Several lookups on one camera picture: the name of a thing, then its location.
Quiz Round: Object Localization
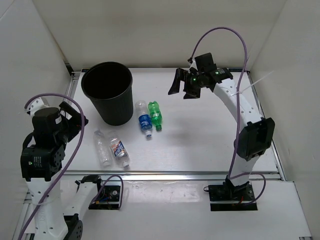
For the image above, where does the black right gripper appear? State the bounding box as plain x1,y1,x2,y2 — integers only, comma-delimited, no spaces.
168,68,204,100

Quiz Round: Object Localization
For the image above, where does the green plastic bottle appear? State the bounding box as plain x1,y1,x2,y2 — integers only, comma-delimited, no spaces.
148,101,163,132

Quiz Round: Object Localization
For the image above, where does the blue label plastic bottle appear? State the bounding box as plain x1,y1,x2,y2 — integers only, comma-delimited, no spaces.
135,100,153,139

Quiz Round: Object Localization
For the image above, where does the clear plastic bottle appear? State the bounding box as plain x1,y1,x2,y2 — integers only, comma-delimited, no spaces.
93,130,112,167

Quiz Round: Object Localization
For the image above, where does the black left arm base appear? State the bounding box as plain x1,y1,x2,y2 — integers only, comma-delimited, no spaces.
88,175,124,211

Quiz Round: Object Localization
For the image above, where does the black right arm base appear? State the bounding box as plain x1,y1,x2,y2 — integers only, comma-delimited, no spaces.
203,183,258,212

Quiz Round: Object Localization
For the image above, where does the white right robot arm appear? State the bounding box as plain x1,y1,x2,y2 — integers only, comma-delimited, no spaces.
168,67,275,200

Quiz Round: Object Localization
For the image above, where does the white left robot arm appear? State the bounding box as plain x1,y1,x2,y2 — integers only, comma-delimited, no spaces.
20,97,105,240

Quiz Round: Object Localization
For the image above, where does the black plastic waste bin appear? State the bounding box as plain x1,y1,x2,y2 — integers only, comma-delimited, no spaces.
81,61,134,126

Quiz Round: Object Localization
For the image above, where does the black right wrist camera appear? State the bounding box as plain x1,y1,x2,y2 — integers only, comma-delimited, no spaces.
194,52,217,73

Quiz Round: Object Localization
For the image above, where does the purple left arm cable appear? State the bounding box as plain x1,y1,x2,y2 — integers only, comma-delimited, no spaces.
17,93,123,240

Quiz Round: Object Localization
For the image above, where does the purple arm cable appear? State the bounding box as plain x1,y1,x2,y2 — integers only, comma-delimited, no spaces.
17,93,123,240
187,27,266,206

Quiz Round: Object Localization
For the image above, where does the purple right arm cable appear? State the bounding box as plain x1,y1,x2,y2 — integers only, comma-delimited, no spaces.
187,27,266,206

